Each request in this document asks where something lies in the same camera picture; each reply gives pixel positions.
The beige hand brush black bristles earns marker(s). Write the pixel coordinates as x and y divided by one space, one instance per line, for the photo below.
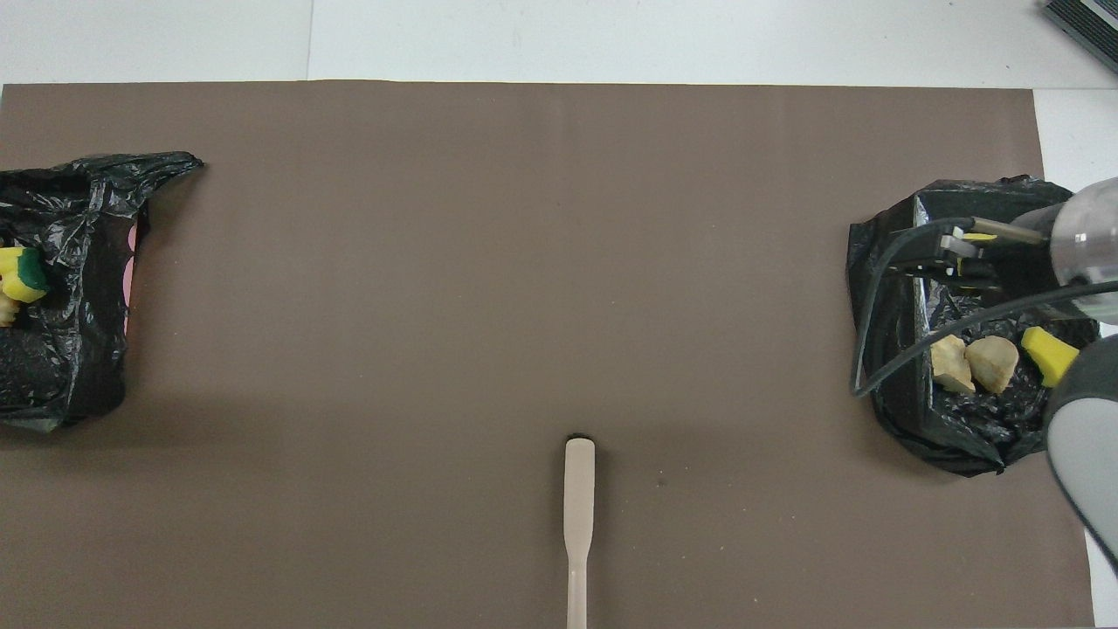
579 524

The bulky greyish foam lump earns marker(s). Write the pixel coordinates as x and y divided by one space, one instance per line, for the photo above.
993 363

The large notched yellow sponge piece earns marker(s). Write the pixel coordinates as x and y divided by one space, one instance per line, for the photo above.
980 237

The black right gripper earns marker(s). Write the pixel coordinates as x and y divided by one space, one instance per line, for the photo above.
1013 262

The small yellow sponge piece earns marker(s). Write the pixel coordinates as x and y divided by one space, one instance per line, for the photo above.
1048 354

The black bag lined pink bin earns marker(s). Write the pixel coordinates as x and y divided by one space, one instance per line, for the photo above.
70 349

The brown paper table mat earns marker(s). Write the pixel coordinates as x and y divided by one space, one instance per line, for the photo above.
437 262

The dark ribbed grille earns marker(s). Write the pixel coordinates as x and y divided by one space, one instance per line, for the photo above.
1087 22

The pale round foam lump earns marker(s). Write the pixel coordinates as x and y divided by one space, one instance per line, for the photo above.
7 310

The green and yellow sponge piece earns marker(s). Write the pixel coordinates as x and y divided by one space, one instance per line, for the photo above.
24 273

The yellowish foam lump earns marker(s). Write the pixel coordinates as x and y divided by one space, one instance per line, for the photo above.
949 360

